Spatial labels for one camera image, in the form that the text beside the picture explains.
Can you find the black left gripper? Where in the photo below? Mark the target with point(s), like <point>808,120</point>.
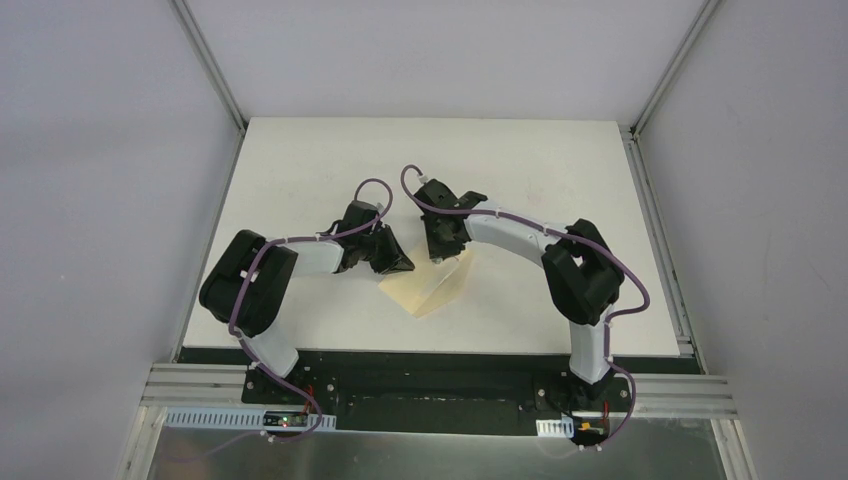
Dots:
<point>382,250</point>

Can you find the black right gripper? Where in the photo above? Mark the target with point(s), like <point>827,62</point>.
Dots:
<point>437,250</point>

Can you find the cream paper envelope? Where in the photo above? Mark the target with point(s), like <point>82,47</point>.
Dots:
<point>430,285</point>

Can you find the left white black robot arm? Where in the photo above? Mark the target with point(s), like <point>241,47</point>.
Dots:
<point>246,287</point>

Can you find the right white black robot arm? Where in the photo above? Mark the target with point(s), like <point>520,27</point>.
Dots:
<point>584,284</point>

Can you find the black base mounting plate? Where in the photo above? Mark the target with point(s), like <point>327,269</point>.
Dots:
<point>474,394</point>

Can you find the right white cable duct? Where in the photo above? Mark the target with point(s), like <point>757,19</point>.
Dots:
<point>562,427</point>

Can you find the white cable duct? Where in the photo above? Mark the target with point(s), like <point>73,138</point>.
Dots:
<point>247,419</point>
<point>562,427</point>

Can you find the left white cable duct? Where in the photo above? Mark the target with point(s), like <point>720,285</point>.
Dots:
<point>247,419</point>

